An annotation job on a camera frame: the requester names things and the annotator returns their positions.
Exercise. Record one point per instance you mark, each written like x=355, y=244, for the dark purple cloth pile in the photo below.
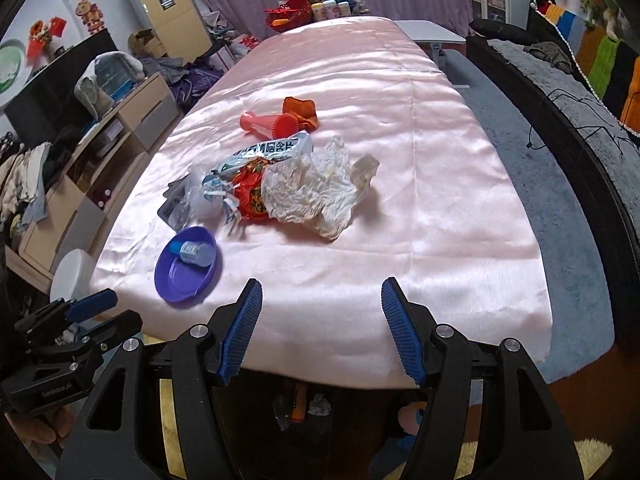
x=192, y=82

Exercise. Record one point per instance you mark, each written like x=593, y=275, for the blue grey fluffy rug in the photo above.
x=540, y=240

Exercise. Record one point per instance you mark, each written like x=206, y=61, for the wooden television cabinet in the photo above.
x=145, y=105

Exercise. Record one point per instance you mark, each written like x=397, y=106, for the pink satin tablecloth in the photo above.
x=400, y=160

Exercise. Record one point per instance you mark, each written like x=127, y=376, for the clear plastic piece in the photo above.
x=365, y=170

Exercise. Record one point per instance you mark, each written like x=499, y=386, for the silver green snack packet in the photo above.
x=270, y=152

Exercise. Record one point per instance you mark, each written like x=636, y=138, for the grey packet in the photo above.
x=172, y=210

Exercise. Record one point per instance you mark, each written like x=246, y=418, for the coral plastic cup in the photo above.
x=260, y=125

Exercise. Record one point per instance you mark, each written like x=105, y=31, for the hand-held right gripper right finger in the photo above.
x=402, y=332

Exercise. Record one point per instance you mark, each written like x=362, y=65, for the white folding table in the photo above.
x=430, y=32

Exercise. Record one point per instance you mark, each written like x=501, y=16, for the white paper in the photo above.
x=310, y=190

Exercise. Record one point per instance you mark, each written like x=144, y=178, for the row of white bottles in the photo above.
x=330, y=10

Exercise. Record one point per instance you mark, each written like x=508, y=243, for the red snack wrapper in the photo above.
x=250, y=195

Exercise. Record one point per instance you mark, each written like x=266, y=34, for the wooden wardrobe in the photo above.
x=175, y=25

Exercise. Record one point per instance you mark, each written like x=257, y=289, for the olive cloth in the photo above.
x=550, y=55

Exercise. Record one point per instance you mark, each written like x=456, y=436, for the black television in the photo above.
x=50, y=90

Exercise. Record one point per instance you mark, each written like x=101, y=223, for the white blue shredded wrapper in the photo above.
x=207, y=205

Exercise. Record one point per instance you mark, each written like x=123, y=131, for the cardboard box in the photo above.
x=147, y=42

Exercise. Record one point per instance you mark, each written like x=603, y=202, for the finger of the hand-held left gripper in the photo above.
x=92, y=302
x=100, y=332

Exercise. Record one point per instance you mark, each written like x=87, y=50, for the green frog plush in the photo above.
x=600, y=2

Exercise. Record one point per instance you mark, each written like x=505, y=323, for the red basket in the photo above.
x=290, y=12

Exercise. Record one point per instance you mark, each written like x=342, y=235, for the colourful knitted blanket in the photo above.
x=610, y=60

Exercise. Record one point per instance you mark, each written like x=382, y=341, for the small blue bottle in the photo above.
x=195, y=252

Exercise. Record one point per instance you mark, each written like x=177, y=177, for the black pillow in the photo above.
x=500, y=30

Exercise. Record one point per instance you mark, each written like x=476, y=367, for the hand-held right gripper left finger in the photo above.
x=240, y=332

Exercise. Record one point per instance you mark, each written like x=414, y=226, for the pile of clothes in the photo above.
x=25, y=180

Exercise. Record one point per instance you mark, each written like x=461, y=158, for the blue pet carrier with cloth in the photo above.
x=107, y=80

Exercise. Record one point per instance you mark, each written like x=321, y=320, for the person's left hand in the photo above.
x=40, y=427

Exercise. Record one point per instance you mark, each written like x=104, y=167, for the white round stool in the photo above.
x=72, y=272

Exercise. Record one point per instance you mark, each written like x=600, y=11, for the purple plastic dish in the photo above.
x=185, y=282

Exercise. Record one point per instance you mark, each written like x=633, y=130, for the pink round plush toy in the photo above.
x=412, y=417

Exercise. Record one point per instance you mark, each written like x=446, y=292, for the red hanging ornament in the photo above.
x=90, y=15

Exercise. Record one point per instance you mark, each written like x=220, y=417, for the orange cloth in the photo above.
x=300, y=107

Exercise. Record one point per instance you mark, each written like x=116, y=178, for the red flower decoration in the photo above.
x=45, y=35

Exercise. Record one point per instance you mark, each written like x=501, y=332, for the green round wall picture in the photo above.
x=10, y=72

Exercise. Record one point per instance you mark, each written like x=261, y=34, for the black sofa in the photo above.
x=545, y=135

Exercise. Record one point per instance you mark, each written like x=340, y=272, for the grey fluffy blanket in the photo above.
x=590, y=125

